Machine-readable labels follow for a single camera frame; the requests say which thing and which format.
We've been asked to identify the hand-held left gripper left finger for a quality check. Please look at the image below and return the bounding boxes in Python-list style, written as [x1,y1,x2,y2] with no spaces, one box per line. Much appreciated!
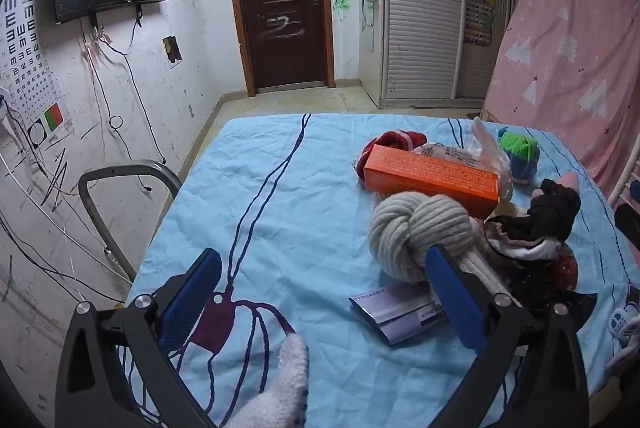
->
[54,248,236,428]

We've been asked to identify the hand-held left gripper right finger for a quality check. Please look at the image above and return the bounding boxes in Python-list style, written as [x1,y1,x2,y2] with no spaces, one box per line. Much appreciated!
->
[425,244,591,428]

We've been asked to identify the white and blue medicine box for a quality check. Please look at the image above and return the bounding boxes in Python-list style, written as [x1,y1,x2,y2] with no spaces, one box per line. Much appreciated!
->
[348,284,448,348]

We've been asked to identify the orange cardboard box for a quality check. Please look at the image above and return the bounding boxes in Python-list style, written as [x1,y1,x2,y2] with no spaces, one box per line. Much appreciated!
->
[363,144,501,220]

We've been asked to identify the pale knotted sock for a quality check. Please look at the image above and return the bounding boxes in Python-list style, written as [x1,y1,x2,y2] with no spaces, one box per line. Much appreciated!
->
[368,192,526,309]

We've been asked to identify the dark red speckled sock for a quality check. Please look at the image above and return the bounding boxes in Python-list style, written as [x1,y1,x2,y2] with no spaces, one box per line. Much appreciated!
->
[487,228,581,314]

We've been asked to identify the light blue printed bedsheet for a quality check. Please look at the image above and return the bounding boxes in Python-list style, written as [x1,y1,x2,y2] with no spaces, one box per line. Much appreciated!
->
[120,112,640,428]

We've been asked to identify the white fleece cloth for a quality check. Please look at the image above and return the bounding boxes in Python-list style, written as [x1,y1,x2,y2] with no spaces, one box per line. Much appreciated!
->
[225,333,311,428]

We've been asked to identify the black sock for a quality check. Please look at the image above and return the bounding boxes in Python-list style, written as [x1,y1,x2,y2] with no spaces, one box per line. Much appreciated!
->
[487,178,583,254]

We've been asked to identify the clear plastic bag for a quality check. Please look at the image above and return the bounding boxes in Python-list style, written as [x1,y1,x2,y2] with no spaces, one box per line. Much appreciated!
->
[412,117,513,204]

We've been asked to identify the green and blue sock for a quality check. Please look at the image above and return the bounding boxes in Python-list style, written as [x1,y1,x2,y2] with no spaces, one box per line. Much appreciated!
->
[497,126,538,186]

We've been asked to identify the pink sock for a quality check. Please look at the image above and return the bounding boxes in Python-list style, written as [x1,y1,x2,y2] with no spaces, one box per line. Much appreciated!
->
[532,172,581,200]

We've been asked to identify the white metal chair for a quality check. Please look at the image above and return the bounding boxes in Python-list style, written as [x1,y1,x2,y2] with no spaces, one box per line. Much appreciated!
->
[606,153,640,209]

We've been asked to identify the pink tree print curtain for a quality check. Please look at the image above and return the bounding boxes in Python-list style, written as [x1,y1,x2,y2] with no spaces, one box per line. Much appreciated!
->
[480,0,640,209]

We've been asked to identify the white louvered wardrobe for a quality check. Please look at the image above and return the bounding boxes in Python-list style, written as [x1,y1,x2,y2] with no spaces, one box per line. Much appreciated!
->
[377,0,541,109]

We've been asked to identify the dark red wooden door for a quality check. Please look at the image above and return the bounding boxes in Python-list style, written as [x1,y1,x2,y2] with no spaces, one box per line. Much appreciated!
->
[225,0,336,96]

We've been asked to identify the black wall cable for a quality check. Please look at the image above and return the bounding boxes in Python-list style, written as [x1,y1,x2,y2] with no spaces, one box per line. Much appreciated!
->
[80,20,168,194]

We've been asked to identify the broken wall socket box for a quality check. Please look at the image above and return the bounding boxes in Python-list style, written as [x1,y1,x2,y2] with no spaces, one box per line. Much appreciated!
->
[162,35,182,69]

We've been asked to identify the eye chart wall poster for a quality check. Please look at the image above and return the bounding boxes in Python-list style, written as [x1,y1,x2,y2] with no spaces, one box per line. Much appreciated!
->
[0,0,68,149]

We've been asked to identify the colourful grid wall poster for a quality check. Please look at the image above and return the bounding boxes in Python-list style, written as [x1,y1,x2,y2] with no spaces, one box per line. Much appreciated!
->
[462,0,497,46]

